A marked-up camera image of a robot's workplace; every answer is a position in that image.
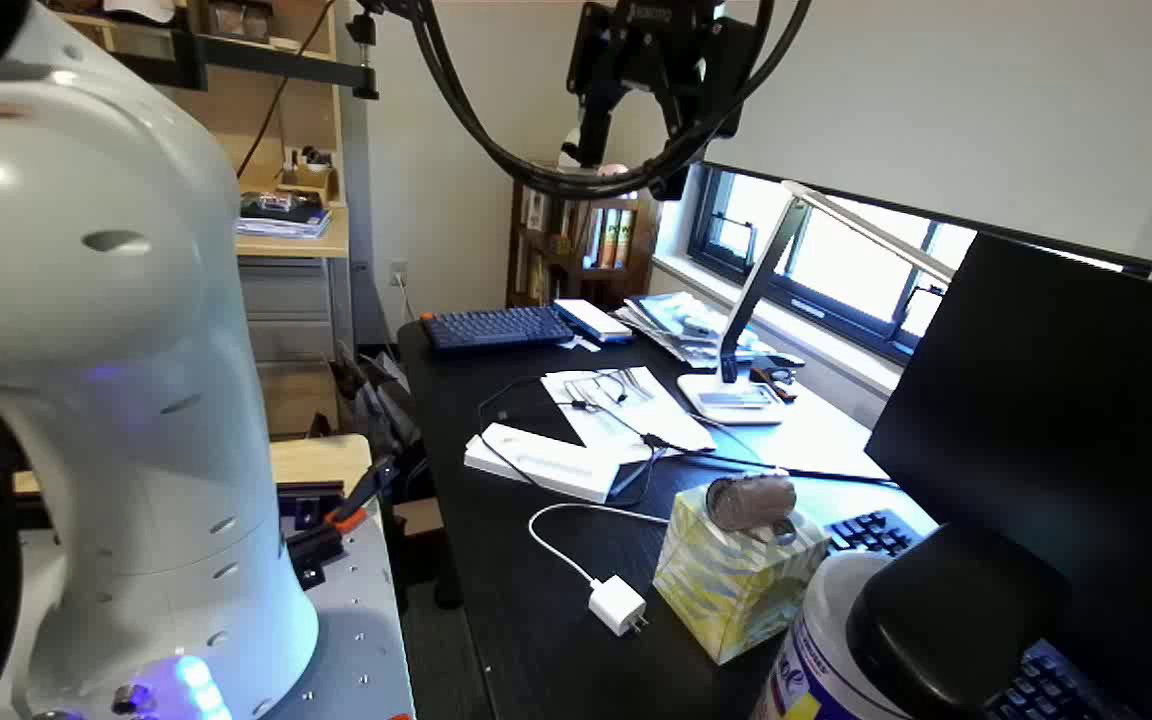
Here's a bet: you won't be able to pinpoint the white box on desk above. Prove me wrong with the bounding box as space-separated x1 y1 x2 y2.
463 423 645 505

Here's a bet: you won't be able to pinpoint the white charger cable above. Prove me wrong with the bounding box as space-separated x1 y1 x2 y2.
524 499 670 591

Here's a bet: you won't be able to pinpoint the black computer monitor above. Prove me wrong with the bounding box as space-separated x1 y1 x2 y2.
867 235 1152 720

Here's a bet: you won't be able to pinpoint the white wipes canister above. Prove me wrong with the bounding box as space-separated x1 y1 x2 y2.
750 552 910 720

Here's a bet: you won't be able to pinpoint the wooden bookshelf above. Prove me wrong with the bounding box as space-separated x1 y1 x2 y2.
505 185 654 310

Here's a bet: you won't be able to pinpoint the white papers with glasses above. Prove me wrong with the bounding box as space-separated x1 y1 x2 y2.
538 368 710 460

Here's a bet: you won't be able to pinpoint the blue keyboard far desk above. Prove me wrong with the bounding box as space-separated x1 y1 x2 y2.
424 306 572 353

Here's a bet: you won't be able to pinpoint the wooden shelving unit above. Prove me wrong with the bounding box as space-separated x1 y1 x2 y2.
45 0 374 262

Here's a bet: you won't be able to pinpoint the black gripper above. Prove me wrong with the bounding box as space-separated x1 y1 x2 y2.
564 0 750 168

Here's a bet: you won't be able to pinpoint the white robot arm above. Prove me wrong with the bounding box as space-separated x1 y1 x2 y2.
0 0 320 720

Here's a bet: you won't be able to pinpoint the white wall charger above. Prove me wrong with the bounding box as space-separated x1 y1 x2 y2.
586 576 645 638

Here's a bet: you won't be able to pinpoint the black keyboard blue backlight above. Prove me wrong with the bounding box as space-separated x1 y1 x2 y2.
826 509 920 555

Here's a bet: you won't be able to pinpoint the yellow patterned tissue box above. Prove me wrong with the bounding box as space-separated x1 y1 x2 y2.
651 487 826 664

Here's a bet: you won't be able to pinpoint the plastic brown object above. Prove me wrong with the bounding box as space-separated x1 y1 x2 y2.
702 478 797 532

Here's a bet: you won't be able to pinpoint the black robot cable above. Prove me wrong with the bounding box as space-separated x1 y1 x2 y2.
386 0 817 204

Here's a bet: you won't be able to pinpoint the stack of magazines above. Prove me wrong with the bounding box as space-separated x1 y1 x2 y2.
610 290 769 372

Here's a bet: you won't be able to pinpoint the black monitor stand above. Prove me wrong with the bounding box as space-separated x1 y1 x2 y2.
849 529 1069 720

